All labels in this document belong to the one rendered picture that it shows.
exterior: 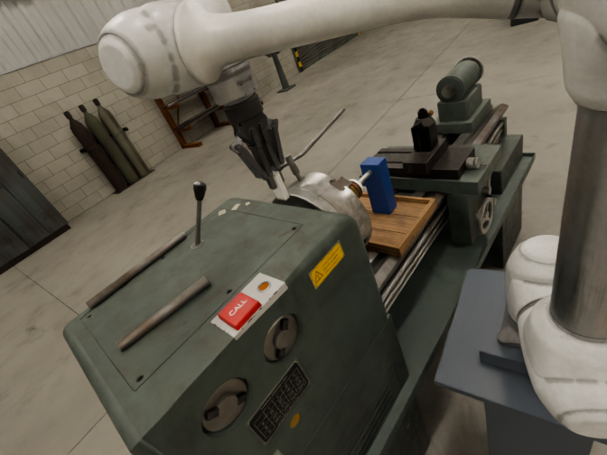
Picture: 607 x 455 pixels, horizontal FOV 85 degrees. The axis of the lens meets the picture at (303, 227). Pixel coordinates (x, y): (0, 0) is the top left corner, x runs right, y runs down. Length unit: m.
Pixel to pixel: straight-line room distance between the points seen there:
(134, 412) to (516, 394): 0.83
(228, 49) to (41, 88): 7.06
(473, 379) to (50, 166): 7.08
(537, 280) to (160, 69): 0.78
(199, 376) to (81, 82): 7.33
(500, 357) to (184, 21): 0.96
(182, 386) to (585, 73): 0.64
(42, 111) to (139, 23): 6.95
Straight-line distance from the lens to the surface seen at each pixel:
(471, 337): 1.10
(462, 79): 1.88
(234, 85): 0.66
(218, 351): 0.59
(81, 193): 7.47
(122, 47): 0.49
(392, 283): 1.20
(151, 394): 0.63
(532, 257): 0.85
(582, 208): 0.54
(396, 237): 1.23
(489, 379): 1.03
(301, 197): 0.93
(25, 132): 7.33
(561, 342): 0.71
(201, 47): 0.50
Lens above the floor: 1.65
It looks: 32 degrees down
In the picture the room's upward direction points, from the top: 23 degrees counter-clockwise
